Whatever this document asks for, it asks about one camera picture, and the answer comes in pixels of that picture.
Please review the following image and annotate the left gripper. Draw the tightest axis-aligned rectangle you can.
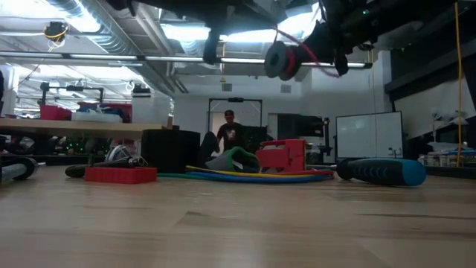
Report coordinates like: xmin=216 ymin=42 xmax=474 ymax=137
xmin=202 ymin=20 xmax=225 ymax=67

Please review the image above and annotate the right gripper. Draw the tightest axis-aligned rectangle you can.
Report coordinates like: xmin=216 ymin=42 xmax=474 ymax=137
xmin=295 ymin=0 xmax=375 ymax=78

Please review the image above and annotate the black cable spool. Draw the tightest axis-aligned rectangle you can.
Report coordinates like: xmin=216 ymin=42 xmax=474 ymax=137
xmin=263 ymin=39 xmax=299 ymax=82

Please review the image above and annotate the black monitor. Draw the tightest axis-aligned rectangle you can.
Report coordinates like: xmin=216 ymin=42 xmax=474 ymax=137
xmin=277 ymin=112 xmax=325 ymax=138

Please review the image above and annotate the person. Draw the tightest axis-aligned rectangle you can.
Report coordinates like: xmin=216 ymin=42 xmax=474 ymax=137
xmin=216 ymin=109 xmax=247 ymax=153

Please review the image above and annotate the whiteboard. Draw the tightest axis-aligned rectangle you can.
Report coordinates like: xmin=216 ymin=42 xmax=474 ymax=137
xmin=335 ymin=111 xmax=405 ymax=160

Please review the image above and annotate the long strip light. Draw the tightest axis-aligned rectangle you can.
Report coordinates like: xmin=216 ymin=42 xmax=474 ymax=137
xmin=0 ymin=51 xmax=373 ymax=70

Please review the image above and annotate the red tape dispenser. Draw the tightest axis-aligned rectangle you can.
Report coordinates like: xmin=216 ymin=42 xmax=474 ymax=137
xmin=254 ymin=138 xmax=307 ymax=173

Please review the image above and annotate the white tray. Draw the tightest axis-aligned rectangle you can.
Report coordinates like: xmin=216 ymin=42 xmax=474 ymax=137
xmin=71 ymin=110 xmax=124 ymax=124

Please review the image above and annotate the small black driver tool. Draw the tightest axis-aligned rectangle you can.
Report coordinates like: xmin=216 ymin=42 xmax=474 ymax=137
xmin=64 ymin=155 xmax=149 ymax=179

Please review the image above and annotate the small red circuit board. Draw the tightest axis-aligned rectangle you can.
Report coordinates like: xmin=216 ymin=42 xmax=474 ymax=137
xmin=83 ymin=166 xmax=158 ymax=185

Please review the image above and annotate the grey steel wood-top workbench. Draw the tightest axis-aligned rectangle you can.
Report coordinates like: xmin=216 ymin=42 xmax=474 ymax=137
xmin=0 ymin=117 xmax=176 ymax=167

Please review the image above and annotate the small red bin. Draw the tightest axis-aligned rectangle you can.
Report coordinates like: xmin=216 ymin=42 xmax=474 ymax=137
xmin=39 ymin=104 xmax=73 ymax=121

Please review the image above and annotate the black C-clamp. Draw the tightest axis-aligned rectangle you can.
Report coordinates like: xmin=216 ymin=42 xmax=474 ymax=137
xmin=0 ymin=156 xmax=46 ymax=184

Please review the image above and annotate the black rectangular stand frame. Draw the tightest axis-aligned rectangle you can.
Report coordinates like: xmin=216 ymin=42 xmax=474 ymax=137
xmin=207 ymin=97 xmax=264 ymax=137

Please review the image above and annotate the silver ventilation duct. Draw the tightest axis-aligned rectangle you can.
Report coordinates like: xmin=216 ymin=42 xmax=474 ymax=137
xmin=46 ymin=0 xmax=179 ymax=98

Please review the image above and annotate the grey duct tape roll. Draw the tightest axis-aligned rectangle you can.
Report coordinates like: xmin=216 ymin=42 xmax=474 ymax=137
xmin=141 ymin=129 xmax=202 ymax=174

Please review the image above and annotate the rainbow ribbon cable loop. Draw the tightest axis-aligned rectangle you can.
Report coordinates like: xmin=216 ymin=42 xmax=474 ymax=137
xmin=157 ymin=165 xmax=335 ymax=185

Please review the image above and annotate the blue-handled screwdriver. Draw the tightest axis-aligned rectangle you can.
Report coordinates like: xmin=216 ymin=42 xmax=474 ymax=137
xmin=307 ymin=157 xmax=428 ymax=188

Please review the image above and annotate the black pipe camera rig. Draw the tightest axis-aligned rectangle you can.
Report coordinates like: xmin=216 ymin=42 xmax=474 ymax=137
xmin=39 ymin=81 xmax=106 ymax=107

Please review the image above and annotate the yellow hanging power cord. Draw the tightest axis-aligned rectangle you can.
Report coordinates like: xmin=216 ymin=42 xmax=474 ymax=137
xmin=453 ymin=0 xmax=465 ymax=168

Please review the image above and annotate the ceiling cord reel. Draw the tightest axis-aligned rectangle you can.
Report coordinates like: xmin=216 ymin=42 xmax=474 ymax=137
xmin=42 ymin=21 xmax=70 ymax=42

